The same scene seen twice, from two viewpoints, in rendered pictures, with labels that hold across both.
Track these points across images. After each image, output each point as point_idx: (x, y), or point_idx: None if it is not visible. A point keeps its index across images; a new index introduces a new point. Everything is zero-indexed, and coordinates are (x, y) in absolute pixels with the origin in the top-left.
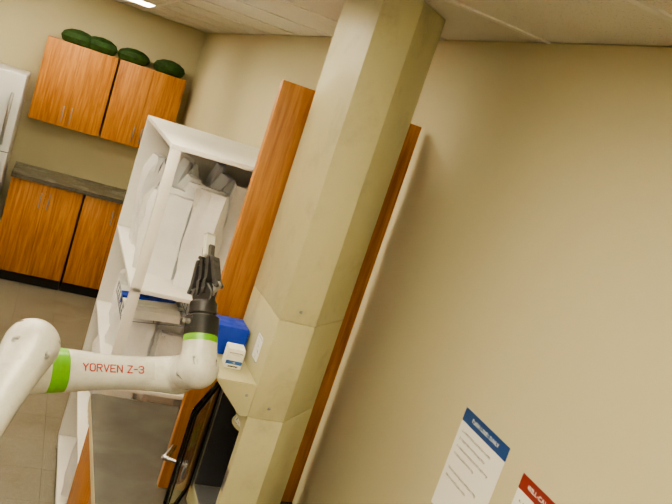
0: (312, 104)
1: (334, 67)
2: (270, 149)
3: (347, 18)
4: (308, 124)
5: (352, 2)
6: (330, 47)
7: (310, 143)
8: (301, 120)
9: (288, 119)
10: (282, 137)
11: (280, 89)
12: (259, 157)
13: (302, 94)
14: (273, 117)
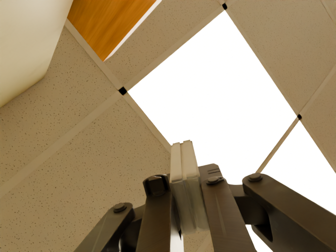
0: (56, 36)
1: (16, 78)
2: (127, 10)
3: (22, 86)
4: (51, 30)
5: (22, 90)
6: (47, 62)
7: (16, 41)
8: (85, 8)
9: (100, 23)
10: (109, 10)
11: (108, 56)
12: (146, 13)
13: (84, 33)
14: (117, 42)
